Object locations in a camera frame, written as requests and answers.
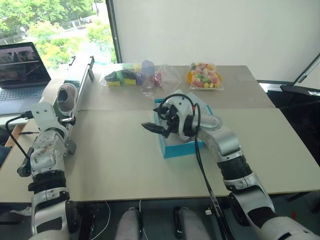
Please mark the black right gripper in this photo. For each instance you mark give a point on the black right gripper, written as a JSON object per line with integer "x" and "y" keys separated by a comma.
{"x": 178, "y": 123}

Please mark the small pink white shoe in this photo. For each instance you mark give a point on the small pink white shoe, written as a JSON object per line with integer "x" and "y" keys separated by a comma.
{"x": 67, "y": 96}

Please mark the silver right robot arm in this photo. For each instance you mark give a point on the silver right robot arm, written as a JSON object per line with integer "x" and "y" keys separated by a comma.
{"x": 225, "y": 145}

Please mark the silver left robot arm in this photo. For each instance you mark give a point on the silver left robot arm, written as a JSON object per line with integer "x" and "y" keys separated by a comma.
{"x": 47, "y": 160}

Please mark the blue tissue box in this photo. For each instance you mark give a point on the blue tissue box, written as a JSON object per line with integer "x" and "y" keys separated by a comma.
{"x": 175, "y": 149}

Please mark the clear bottle with purple cap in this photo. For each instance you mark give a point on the clear bottle with purple cap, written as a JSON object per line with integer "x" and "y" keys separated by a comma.
{"x": 148, "y": 77}

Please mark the clear bag with pink items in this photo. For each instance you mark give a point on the clear bag with pink items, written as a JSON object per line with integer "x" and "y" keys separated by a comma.
{"x": 165, "y": 75}

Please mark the clear bag of sponges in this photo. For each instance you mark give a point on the clear bag of sponges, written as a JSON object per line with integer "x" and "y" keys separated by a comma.
{"x": 120, "y": 77}

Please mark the clear bag of colourful sweets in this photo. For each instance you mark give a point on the clear bag of colourful sweets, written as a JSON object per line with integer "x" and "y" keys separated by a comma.
{"x": 205, "y": 76}

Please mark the grey open laptop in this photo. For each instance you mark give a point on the grey open laptop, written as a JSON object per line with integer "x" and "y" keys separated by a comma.
{"x": 18, "y": 75}

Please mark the black upright bar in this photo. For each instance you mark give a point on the black upright bar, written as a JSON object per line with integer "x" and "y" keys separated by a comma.
{"x": 177, "y": 222}

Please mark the grey rounded shape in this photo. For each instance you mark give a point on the grey rounded shape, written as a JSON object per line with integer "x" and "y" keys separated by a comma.
{"x": 128, "y": 223}

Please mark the black side table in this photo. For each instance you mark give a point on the black side table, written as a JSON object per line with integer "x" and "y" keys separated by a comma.
{"x": 295, "y": 100}

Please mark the grey metal stand pole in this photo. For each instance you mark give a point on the grey metal stand pole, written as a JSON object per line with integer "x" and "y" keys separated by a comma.
{"x": 306, "y": 71}

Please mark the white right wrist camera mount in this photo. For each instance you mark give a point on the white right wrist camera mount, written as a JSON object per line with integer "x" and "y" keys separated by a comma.
{"x": 180, "y": 106}

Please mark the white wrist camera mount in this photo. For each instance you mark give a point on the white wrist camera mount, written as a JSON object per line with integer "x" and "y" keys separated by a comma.
{"x": 180, "y": 106}
{"x": 43, "y": 113}

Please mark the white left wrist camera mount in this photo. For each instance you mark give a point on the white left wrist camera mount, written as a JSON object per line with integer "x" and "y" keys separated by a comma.
{"x": 43, "y": 113}

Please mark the black window frame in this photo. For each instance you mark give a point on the black window frame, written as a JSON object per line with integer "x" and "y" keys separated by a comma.
{"x": 114, "y": 30}

